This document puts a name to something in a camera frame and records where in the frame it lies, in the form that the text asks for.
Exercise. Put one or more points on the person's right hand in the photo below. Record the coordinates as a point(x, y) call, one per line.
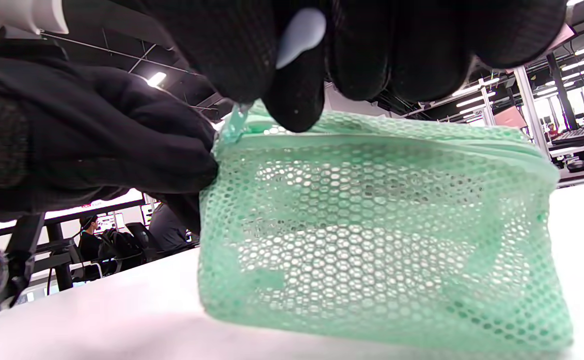
point(397, 45)

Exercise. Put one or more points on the green mesh toiletry bag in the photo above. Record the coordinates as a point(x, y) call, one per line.
point(372, 225)

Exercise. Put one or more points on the pink hanging sign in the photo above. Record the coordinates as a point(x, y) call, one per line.
point(511, 119)

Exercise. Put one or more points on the black computer mouse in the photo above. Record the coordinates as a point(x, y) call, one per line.
point(577, 166)

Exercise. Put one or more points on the black backpack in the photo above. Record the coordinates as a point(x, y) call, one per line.
point(122, 250)

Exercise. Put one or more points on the aluminium post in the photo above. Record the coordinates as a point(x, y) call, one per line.
point(529, 110)

